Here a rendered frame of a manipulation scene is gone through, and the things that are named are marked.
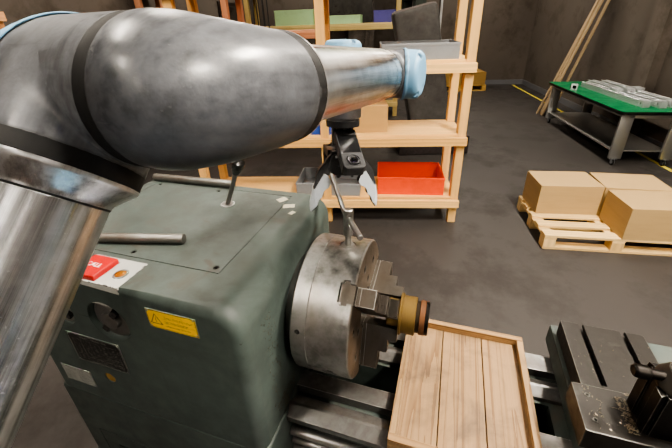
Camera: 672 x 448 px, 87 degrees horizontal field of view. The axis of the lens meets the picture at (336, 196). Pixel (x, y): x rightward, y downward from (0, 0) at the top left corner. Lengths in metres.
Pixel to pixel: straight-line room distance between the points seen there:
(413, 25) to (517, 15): 6.57
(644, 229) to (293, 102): 3.33
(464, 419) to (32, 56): 0.94
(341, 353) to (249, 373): 0.18
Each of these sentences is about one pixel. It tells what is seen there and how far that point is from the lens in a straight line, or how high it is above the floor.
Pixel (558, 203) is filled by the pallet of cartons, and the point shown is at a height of 0.23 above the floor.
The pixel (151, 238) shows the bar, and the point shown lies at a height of 1.27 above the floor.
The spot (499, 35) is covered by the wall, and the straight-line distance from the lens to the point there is 10.90.
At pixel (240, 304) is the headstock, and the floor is 1.24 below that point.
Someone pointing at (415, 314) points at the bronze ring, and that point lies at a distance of 0.82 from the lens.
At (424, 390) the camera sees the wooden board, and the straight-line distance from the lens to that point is 0.99.
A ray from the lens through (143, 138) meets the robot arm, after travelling 0.26.
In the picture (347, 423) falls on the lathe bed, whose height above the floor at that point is 0.86.
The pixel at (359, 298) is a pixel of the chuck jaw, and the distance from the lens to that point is 0.74.
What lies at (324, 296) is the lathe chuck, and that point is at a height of 1.19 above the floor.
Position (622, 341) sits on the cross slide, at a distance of 1.15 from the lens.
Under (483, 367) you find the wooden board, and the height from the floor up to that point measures 0.88.
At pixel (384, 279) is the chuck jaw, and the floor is 1.11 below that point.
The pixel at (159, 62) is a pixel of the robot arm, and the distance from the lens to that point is 0.25.
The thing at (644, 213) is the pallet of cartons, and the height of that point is 0.36.
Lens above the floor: 1.68
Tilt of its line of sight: 26 degrees down
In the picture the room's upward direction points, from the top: 2 degrees counter-clockwise
